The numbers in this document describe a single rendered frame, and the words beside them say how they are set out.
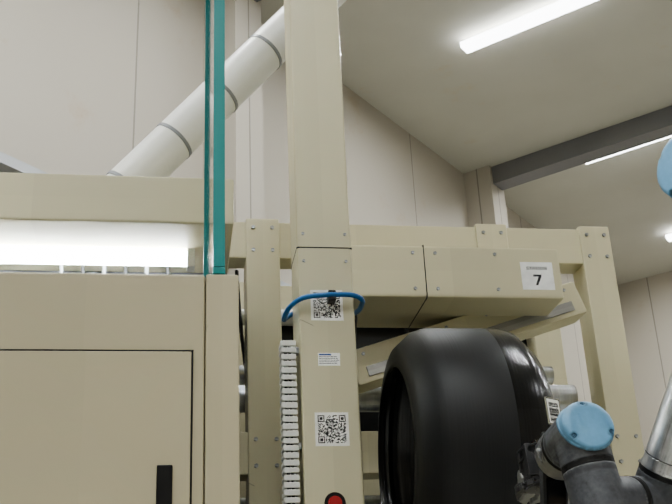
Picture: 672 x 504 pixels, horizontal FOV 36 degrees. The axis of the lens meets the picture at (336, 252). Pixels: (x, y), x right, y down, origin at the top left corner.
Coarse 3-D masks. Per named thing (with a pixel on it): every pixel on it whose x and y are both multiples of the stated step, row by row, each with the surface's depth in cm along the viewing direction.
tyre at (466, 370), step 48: (432, 336) 232; (480, 336) 233; (384, 384) 252; (432, 384) 219; (480, 384) 219; (528, 384) 220; (384, 432) 258; (432, 432) 214; (480, 432) 213; (528, 432) 215; (384, 480) 256; (432, 480) 213; (480, 480) 211
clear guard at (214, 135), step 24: (216, 0) 179; (216, 24) 177; (216, 48) 175; (216, 72) 174; (216, 96) 172; (216, 120) 170; (216, 144) 168; (216, 168) 166; (216, 192) 165; (216, 216) 163; (216, 240) 161; (216, 264) 160
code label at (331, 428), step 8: (320, 416) 231; (328, 416) 231; (336, 416) 231; (344, 416) 231; (320, 424) 230; (328, 424) 230; (336, 424) 230; (344, 424) 231; (320, 432) 229; (328, 432) 229; (336, 432) 230; (344, 432) 230; (320, 440) 228; (328, 440) 229; (336, 440) 229; (344, 440) 229
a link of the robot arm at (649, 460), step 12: (660, 408) 177; (660, 420) 176; (660, 432) 176; (648, 444) 178; (660, 444) 175; (648, 456) 177; (660, 456) 175; (648, 468) 176; (660, 468) 175; (648, 480) 176; (660, 480) 175; (648, 492) 173; (660, 492) 175
